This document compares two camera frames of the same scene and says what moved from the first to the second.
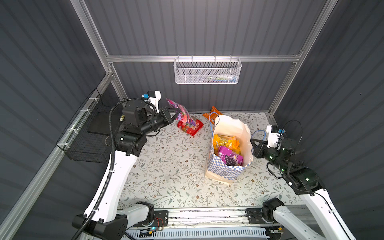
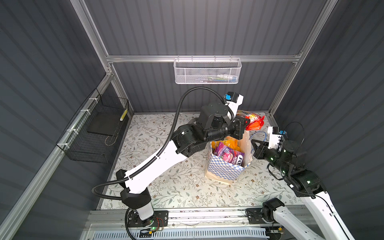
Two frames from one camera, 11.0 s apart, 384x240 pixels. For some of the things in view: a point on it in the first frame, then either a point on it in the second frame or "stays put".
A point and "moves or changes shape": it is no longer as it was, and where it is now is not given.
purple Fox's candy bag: (183, 115) → (234, 156)
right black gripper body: (269, 154) stays put
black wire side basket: (87, 138) stays put
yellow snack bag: (229, 142) stays put
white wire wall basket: (207, 71) stays put
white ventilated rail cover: (199, 234) stays put
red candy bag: (190, 129) moves or changes shape
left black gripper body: (156, 122) → (225, 127)
